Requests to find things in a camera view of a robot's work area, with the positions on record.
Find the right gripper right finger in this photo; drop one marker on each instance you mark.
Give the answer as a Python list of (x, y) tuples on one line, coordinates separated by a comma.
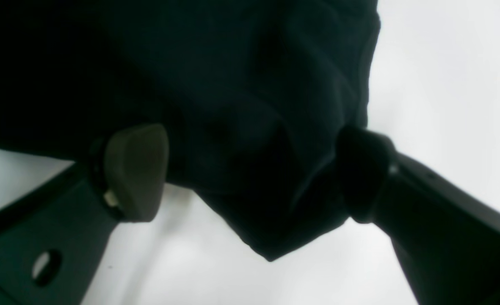
[(447, 242)]

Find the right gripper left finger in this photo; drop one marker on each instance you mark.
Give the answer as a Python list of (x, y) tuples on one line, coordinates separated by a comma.
[(53, 239)]

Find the black T-shirt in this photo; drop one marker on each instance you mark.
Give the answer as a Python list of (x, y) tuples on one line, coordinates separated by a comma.
[(252, 94)]

